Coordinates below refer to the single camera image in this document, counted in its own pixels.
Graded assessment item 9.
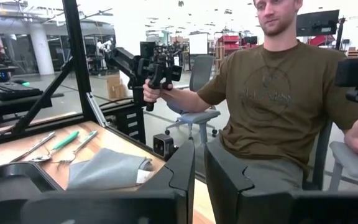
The black plastic serving tray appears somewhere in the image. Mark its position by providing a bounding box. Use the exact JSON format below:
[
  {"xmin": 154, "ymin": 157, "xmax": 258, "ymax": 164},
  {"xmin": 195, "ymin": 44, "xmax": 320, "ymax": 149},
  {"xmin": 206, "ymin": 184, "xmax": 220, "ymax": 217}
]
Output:
[{"xmin": 0, "ymin": 161, "xmax": 64, "ymax": 215}]

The whiteboard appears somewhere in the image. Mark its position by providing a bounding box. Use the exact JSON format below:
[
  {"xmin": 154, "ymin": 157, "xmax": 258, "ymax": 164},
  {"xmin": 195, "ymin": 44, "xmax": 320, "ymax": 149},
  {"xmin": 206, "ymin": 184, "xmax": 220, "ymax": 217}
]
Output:
[{"xmin": 188, "ymin": 32, "xmax": 209, "ymax": 56}]

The black computer monitor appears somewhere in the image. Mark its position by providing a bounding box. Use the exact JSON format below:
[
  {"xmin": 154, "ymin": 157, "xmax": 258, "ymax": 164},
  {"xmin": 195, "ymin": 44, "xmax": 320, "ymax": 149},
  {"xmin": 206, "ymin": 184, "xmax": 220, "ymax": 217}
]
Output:
[{"xmin": 296, "ymin": 9, "xmax": 341, "ymax": 37}]

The silver aluminium bracket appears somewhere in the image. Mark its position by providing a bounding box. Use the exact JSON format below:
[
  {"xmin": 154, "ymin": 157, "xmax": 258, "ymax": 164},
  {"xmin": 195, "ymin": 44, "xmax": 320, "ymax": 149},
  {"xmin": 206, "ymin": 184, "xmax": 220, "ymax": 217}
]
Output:
[{"xmin": 85, "ymin": 91, "xmax": 109, "ymax": 128}]

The black backlit keyboard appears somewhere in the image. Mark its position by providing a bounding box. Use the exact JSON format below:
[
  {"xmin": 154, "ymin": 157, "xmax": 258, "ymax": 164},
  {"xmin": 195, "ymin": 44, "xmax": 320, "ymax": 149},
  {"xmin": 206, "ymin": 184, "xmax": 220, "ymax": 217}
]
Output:
[{"xmin": 0, "ymin": 81, "xmax": 44, "ymax": 101}]

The black desk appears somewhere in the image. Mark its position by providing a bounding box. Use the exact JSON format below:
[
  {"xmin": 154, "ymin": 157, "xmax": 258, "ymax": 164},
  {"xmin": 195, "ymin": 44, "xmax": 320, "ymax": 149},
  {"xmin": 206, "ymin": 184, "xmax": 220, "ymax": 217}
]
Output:
[{"xmin": 0, "ymin": 91, "xmax": 65, "ymax": 125}]

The metal table knife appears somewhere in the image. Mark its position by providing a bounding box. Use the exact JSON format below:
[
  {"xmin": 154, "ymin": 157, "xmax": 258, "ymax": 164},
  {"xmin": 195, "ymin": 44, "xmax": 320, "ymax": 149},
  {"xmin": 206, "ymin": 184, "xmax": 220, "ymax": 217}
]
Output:
[{"xmin": 9, "ymin": 131, "xmax": 57, "ymax": 164}]

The person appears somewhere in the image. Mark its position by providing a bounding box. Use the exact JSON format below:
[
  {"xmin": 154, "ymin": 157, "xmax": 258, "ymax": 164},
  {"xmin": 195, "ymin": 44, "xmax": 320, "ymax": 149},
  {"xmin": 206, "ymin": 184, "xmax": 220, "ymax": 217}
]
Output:
[{"xmin": 141, "ymin": 0, "xmax": 358, "ymax": 200}]

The red storage bins rack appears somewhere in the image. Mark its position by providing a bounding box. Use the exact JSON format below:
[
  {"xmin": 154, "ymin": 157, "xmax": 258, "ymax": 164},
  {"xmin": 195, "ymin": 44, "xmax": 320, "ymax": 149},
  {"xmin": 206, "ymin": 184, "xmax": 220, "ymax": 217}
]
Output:
[{"xmin": 216, "ymin": 34, "xmax": 241, "ymax": 52}]

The cardboard box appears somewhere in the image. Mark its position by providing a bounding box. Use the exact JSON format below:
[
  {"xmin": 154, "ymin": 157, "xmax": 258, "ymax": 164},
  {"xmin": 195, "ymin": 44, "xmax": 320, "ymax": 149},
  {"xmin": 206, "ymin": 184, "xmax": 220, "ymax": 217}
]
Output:
[{"xmin": 105, "ymin": 73, "xmax": 129, "ymax": 100}]

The small black camera box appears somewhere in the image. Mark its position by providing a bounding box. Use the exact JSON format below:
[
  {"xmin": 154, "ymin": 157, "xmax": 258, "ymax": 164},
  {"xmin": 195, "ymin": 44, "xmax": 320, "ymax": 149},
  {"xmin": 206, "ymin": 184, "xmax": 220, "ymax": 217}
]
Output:
[{"xmin": 152, "ymin": 133, "xmax": 176, "ymax": 157}]

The metal fork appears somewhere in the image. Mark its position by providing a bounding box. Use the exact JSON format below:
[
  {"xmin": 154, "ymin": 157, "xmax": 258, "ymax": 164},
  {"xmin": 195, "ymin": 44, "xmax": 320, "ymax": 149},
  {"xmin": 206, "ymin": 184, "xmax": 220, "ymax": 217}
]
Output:
[{"xmin": 51, "ymin": 130, "xmax": 99, "ymax": 166}]

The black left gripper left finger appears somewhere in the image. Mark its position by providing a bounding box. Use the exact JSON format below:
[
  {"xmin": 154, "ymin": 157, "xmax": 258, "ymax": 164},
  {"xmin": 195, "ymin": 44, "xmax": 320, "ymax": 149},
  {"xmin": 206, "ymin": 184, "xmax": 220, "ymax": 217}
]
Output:
[{"xmin": 140, "ymin": 139, "xmax": 196, "ymax": 224}]

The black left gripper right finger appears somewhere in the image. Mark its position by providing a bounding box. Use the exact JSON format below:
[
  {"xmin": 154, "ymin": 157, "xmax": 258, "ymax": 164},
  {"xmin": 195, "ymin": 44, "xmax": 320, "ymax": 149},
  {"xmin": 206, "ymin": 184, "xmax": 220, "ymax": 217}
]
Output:
[{"xmin": 203, "ymin": 141, "xmax": 293, "ymax": 224}]

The person's hand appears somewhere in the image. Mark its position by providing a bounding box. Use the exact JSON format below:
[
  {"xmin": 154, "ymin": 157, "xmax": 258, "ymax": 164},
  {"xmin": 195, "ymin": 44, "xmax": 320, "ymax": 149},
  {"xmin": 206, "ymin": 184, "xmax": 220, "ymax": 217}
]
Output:
[{"xmin": 142, "ymin": 78, "xmax": 165, "ymax": 105}]

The black aluminium table frame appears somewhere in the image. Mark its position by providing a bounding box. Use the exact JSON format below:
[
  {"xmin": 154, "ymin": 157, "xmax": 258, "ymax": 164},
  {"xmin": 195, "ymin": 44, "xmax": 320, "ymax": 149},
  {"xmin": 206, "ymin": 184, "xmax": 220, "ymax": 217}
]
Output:
[{"xmin": 0, "ymin": 0, "xmax": 155, "ymax": 150}]

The grey office chair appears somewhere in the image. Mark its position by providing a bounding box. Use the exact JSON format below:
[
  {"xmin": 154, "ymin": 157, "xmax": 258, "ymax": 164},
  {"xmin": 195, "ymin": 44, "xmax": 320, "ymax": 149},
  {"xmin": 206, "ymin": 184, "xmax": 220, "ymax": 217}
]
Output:
[
  {"xmin": 165, "ymin": 55, "xmax": 222, "ymax": 144},
  {"xmin": 328, "ymin": 141, "xmax": 358, "ymax": 193}
]

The black office chair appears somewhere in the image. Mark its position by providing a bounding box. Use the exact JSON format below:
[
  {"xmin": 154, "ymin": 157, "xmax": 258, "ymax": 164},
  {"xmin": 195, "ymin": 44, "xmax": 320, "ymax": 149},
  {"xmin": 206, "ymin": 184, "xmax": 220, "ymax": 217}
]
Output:
[{"xmin": 302, "ymin": 119, "xmax": 334, "ymax": 191}]

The black controller box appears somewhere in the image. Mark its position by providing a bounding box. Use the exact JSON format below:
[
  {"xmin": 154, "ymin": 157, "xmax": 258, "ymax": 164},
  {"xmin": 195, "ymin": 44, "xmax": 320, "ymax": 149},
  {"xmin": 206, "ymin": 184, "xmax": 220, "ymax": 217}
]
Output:
[{"xmin": 114, "ymin": 104, "xmax": 147, "ymax": 144}]

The green-handled spoon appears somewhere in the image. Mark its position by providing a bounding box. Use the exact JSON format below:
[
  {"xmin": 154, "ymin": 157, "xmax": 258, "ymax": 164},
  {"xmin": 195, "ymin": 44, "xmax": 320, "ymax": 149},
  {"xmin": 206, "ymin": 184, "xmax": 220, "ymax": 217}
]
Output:
[{"xmin": 29, "ymin": 130, "xmax": 81, "ymax": 164}]

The grey cloth napkin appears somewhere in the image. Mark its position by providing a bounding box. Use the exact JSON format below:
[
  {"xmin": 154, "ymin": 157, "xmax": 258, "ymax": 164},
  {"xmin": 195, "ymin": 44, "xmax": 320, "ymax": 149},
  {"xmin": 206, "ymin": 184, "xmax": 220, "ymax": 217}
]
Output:
[{"xmin": 66, "ymin": 147, "xmax": 154, "ymax": 192}]

